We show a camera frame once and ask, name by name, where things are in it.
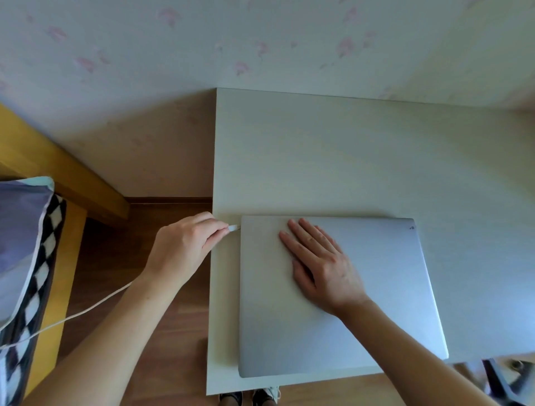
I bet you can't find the person's right forearm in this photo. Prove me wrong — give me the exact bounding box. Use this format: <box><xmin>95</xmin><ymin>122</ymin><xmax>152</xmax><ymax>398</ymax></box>
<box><xmin>334</xmin><ymin>298</ymin><xmax>500</xmax><ymax>406</ymax></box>

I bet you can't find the person's left forearm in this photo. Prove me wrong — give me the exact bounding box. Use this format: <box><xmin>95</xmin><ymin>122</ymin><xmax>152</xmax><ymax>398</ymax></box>
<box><xmin>20</xmin><ymin>271</ymin><xmax>186</xmax><ymax>406</ymax></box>

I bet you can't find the silver laptop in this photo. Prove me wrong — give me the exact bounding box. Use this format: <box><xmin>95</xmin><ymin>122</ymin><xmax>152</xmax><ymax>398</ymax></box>
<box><xmin>238</xmin><ymin>215</ymin><xmax>450</xmax><ymax>379</ymax></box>

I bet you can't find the white charging cable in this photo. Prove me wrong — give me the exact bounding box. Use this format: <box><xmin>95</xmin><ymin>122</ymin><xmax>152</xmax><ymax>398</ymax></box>
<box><xmin>0</xmin><ymin>224</ymin><xmax>241</xmax><ymax>350</ymax></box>

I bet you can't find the person's right hand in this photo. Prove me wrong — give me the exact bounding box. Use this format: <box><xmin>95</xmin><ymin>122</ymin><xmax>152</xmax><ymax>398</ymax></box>
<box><xmin>278</xmin><ymin>217</ymin><xmax>373</xmax><ymax>318</ymax></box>

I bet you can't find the person's left hand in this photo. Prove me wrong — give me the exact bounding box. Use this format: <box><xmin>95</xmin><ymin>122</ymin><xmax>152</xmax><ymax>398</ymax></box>
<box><xmin>143</xmin><ymin>211</ymin><xmax>231</xmax><ymax>290</ymax></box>

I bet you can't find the black chair base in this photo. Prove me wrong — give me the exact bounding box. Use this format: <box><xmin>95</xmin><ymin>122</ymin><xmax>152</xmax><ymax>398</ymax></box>
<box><xmin>481</xmin><ymin>357</ymin><xmax>535</xmax><ymax>406</ymax></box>

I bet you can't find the yellow wooden bed frame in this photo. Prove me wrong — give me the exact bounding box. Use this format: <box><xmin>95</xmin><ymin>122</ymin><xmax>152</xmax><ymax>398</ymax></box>
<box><xmin>0</xmin><ymin>102</ymin><xmax>131</xmax><ymax>399</ymax></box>

